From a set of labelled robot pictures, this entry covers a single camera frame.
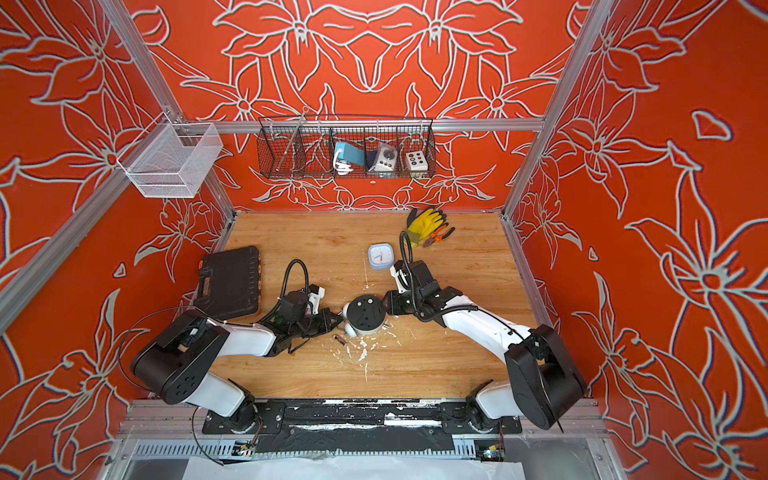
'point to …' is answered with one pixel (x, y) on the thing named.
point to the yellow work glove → (422, 225)
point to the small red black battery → (341, 341)
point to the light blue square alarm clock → (381, 256)
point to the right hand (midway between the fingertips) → (379, 303)
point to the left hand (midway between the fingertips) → (345, 318)
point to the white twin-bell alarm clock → (364, 315)
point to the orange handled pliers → (437, 236)
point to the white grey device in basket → (386, 158)
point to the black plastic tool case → (229, 283)
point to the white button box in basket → (418, 164)
